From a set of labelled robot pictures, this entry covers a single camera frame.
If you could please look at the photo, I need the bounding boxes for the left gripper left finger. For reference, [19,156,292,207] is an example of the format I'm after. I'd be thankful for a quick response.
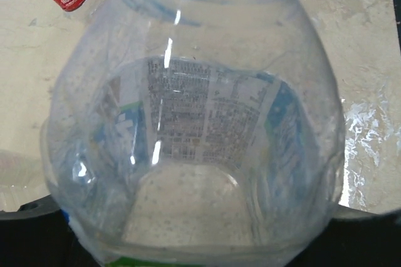
[1,196,99,267]

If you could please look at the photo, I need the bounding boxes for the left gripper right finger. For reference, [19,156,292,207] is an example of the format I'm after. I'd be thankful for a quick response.
[287,209,400,266]

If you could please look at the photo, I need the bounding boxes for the clear labelled bottle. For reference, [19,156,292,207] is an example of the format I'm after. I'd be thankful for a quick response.
[42,0,345,266]

